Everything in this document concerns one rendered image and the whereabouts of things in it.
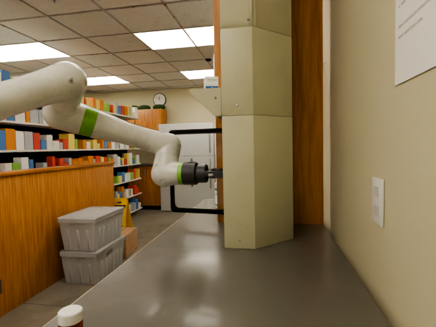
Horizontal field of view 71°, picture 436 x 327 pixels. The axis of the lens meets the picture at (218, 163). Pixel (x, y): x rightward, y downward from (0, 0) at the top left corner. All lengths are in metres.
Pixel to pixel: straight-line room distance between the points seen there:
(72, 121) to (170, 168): 0.39
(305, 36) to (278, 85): 0.41
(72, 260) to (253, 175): 2.58
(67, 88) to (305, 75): 0.97
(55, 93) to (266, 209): 0.79
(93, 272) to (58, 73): 2.48
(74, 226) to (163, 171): 2.14
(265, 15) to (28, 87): 0.79
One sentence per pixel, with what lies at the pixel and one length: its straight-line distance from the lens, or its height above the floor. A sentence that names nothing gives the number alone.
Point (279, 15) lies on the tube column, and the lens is 1.25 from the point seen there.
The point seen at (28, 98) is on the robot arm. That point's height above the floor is 1.45.
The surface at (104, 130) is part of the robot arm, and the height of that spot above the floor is 1.37.
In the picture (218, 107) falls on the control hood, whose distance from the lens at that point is 1.09.
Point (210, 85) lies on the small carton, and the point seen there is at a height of 1.54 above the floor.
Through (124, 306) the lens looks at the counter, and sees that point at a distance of 0.80.
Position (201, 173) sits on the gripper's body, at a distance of 1.20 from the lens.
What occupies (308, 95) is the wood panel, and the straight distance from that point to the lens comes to 1.46.
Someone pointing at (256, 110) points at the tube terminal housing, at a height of 1.43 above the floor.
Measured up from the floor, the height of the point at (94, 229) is 0.55.
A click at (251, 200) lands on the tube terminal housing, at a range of 1.08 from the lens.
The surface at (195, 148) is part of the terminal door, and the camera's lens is 1.44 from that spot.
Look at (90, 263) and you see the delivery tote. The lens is 3.30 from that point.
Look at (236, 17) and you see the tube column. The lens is 1.16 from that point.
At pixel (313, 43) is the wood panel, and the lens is 1.51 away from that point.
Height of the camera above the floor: 1.30
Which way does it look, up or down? 3 degrees down
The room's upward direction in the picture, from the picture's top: 1 degrees counter-clockwise
